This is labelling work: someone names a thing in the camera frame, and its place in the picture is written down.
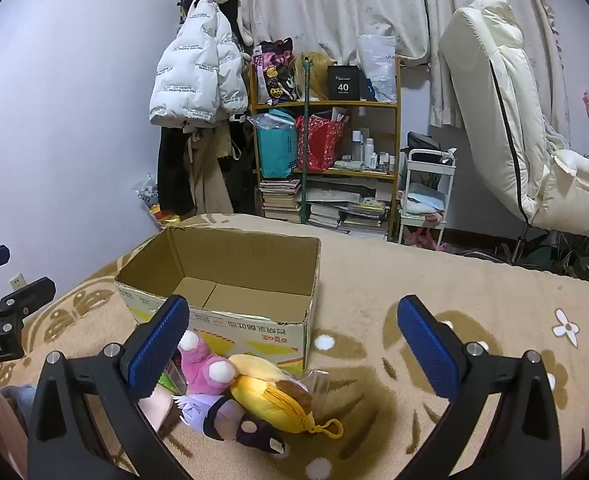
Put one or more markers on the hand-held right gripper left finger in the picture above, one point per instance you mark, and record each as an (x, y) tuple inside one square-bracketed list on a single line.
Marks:
[(159, 345)]

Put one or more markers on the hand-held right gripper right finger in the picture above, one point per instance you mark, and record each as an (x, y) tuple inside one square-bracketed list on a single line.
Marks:
[(427, 350)]

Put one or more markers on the green packaged box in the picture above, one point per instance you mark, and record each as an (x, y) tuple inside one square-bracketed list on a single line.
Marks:
[(169, 377)]

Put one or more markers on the pink plush toy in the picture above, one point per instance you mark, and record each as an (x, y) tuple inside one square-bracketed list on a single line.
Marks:
[(202, 365)]

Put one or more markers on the pink soft pouch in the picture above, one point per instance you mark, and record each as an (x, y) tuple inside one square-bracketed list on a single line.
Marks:
[(155, 407)]

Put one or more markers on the purple-haired plush doll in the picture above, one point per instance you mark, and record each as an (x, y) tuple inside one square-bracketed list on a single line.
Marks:
[(214, 410)]

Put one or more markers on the cardboard box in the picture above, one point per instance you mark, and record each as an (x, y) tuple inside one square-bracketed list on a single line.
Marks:
[(254, 335)]

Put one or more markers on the clear packet with purple item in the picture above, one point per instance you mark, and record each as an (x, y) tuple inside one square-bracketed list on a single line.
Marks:
[(319, 381)]

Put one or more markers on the yellow plush toy with clip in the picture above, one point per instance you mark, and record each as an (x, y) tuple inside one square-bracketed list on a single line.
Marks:
[(264, 390)]

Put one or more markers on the person's leg in jeans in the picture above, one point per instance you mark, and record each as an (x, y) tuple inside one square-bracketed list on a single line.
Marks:
[(19, 394)]

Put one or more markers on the beige flower blanket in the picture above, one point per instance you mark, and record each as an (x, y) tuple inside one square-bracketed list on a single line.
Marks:
[(424, 280)]

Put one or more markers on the pile of snack bags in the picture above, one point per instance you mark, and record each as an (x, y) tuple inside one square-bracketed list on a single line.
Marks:
[(149, 200)]

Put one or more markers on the folded light clothes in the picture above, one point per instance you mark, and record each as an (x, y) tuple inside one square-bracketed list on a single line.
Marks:
[(423, 202)]

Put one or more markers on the messy pile of books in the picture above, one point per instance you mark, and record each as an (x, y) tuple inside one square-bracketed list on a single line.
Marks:
[(349, 212)]

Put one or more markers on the black coat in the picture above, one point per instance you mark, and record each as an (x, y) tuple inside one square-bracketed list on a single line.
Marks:
[(172, 170)]

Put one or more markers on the beige coat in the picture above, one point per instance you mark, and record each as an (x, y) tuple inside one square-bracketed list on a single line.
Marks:
[(207, 170)]

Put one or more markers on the neat stack of books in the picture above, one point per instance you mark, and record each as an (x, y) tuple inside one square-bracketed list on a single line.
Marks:
[(279, 197)]

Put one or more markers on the white trolley cart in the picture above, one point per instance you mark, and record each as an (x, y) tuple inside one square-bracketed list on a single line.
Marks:
[(427, 156)]

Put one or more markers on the row of white cosmetic bottles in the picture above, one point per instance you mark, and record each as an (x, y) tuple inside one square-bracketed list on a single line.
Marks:
[(369, 152)]

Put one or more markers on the green pole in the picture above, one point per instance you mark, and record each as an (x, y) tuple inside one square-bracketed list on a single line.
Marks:
[(306, 160)]

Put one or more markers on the teal shopping bag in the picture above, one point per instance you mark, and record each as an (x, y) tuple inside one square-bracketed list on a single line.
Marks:
[(277, 150)]

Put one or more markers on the red gift bag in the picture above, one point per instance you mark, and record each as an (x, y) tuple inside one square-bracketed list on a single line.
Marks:
[(322, 142)]

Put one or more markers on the cream recliner chair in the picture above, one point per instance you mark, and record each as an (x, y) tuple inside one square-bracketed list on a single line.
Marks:
[(499, 110)]

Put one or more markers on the wooden shelf unit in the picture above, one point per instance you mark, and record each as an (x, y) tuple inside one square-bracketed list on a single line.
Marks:
[(324, 105)]

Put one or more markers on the white puffer jacket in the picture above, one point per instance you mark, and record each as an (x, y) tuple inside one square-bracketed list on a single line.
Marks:
[(199, 70)]

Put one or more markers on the black box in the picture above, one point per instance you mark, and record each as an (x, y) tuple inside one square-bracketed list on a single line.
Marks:
[(344, 82)]

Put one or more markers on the white plastic bag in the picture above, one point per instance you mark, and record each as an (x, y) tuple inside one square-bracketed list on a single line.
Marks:
[(377, 67)]

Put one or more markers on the black pink printed bag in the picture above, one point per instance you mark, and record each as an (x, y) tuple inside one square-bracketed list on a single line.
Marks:
[(274, 75)]

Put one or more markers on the blonde wig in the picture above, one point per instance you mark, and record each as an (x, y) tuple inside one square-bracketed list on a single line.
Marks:
[(317, 77)]

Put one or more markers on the black fur-trimmed garment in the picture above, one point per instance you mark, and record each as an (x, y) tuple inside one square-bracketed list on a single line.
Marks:
[(233, 12)]

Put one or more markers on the white patterned curtain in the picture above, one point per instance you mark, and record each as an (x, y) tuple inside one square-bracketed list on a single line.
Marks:
[(344, 5)]

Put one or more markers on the wall socket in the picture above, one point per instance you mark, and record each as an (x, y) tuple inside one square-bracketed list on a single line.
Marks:
[(19, 281)]

